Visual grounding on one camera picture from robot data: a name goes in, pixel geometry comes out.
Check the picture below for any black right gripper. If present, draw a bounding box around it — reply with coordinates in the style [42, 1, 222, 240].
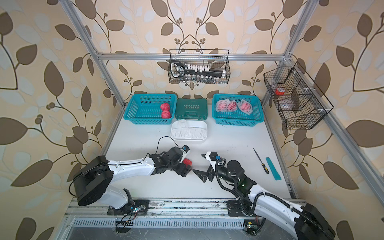
[194, 165, 238, 186]

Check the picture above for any red apple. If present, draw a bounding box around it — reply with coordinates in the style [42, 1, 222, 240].
[161, 103, 170, 111]
[161, 110, 172, 119]

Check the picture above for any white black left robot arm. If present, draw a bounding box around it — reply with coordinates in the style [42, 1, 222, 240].
[72, 145, 192, 209]

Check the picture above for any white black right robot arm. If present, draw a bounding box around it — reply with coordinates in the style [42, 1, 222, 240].
[193, 160, 336, 240]

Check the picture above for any white plastic tray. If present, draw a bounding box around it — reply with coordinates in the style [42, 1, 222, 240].
[171, 120, 208, 142]

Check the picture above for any black yellow screwdriver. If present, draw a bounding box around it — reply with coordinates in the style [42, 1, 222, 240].
[253, 149, 270, 174]

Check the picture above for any green plastic tool case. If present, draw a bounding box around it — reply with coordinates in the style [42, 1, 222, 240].
[175, 99, 208, 121]

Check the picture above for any teal right plastic basket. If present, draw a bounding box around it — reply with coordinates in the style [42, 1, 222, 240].
[212, 94, 264, 127]

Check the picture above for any teal plastic basket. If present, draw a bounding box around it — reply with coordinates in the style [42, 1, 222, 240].
[123, 94, 177, 125]
[212, 94, 264, 127]

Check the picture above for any teal flat tool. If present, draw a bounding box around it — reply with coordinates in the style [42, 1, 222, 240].
[266, 157, 282, 181]

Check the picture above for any teal left plastic basket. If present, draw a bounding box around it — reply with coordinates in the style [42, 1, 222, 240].
[123, 94, 177, 125]

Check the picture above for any black white tool in basket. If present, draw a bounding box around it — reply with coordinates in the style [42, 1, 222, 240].
[169, 61, 227, 78]

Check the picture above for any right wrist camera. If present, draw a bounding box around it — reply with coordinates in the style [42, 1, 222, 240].
[202, 151, 223, 170]

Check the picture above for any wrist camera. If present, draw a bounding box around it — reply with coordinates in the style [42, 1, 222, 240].
[202, 151, 223, 170]
[180, 145, 190, 163]

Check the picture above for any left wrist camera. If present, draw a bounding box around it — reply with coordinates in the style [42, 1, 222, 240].
[180, 145, 190, 163]

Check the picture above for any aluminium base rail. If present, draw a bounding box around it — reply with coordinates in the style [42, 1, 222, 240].
[64, 198, 248, 219]

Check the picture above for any black wire basket back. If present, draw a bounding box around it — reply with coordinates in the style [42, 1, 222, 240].
[168, 48, 231, 86]

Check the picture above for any black wire basket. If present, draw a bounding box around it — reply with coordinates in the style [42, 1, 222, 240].
[168, 48, 231, 86]
[264, 62, 334, 130]

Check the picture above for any red object in wire basket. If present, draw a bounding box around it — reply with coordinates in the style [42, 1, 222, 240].
[274, 87, 286, 96]

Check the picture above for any black wire basket right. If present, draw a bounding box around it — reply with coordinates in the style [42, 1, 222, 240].
[264, 62, 334, 130]

